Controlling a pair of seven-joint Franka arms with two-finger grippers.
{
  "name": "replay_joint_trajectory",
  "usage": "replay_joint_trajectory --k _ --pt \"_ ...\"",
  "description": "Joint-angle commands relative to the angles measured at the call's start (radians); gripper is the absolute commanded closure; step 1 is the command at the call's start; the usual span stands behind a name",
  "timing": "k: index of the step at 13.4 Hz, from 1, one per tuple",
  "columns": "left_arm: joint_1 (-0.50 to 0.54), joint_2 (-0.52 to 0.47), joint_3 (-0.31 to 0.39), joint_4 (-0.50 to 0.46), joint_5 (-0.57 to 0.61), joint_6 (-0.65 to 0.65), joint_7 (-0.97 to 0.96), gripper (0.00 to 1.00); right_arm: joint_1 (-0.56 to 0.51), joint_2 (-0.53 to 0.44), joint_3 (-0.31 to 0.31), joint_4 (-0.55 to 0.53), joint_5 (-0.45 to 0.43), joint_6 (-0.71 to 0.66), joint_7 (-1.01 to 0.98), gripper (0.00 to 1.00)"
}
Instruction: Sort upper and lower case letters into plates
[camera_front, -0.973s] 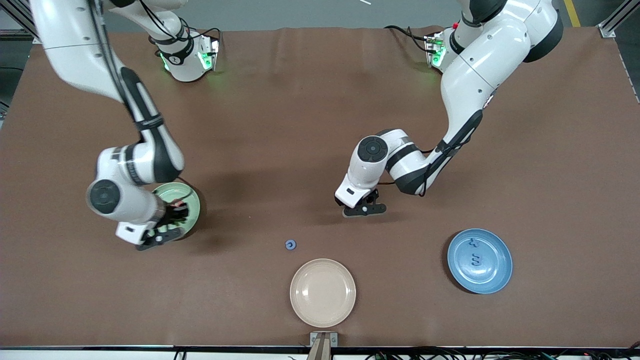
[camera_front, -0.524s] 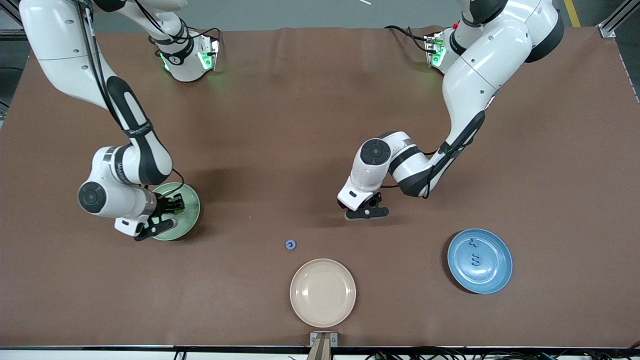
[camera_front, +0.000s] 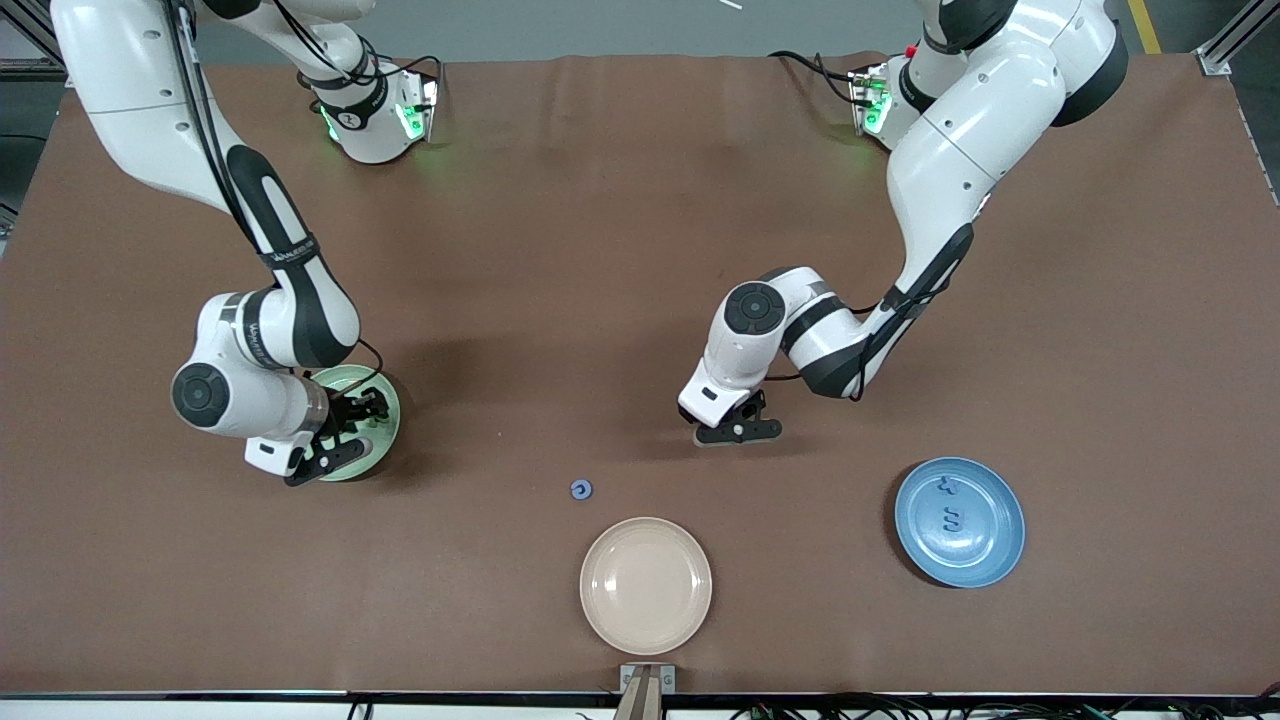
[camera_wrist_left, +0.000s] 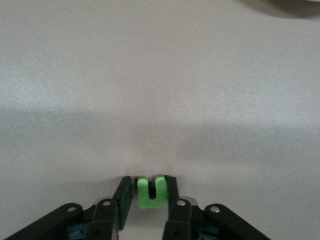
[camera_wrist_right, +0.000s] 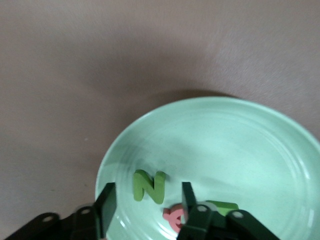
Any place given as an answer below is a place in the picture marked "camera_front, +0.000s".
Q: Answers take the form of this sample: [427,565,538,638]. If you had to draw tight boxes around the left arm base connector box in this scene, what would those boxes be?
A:
[850,65,891,136]

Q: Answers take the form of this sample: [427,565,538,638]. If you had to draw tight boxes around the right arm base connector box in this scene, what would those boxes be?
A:
[395,65,441,141]

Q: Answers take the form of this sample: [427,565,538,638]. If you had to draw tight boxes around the light green plate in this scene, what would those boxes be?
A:
[310,364,402,483]

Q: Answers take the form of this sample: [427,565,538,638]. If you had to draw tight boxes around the beige plate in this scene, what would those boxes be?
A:
[579,516,714,657]

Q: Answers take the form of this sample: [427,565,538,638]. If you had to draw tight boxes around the brown table cover sheet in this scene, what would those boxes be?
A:
[0,52,1280,696]

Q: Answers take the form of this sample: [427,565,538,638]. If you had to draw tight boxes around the black table edge strip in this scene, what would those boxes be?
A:
[0,689,1280,701]

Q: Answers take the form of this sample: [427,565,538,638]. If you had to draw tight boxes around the blue plate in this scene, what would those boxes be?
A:
[893,456,1027,589]

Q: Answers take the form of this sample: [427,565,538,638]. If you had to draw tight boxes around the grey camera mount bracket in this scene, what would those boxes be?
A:
[612,663,677,720]

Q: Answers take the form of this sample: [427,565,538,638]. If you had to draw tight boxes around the black left arm base cable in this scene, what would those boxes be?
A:
[768,50,861,101]

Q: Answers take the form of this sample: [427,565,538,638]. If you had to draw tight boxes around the black arm base cable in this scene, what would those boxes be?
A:
[768,50,861,101]
[295,0,446,96]

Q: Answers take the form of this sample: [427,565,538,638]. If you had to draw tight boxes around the black right arm base cable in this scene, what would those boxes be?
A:
[295,0,446,96]

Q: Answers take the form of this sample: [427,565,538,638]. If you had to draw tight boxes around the aluminium frame profile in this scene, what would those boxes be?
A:
[1195,0,1280,76]
[0,0,79,87]

